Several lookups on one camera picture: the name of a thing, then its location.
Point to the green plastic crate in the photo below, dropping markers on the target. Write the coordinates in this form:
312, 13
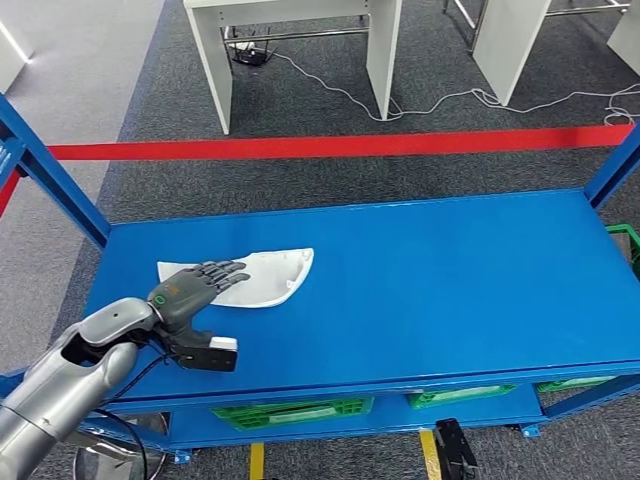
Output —
250, 418
450, 396
623, 230

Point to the white table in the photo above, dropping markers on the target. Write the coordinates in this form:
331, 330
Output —
385, 53
510, 40

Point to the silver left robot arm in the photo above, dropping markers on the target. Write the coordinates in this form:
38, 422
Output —
65, 384

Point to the chrome stanchion post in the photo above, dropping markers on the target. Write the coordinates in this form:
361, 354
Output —
100, 464

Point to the red barrier belt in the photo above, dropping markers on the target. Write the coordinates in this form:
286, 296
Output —
350, 144

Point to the black power strip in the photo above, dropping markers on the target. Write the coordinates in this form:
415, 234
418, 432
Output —
252, 56

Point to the blue metal shelf rack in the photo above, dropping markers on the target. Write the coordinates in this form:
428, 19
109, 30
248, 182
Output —
400, 285

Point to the white curved plastic part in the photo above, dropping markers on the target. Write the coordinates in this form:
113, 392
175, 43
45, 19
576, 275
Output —
272, 278

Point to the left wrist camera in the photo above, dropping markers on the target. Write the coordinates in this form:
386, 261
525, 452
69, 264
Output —
210, 359

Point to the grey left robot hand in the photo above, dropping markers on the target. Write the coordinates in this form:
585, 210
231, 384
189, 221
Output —
180, 298

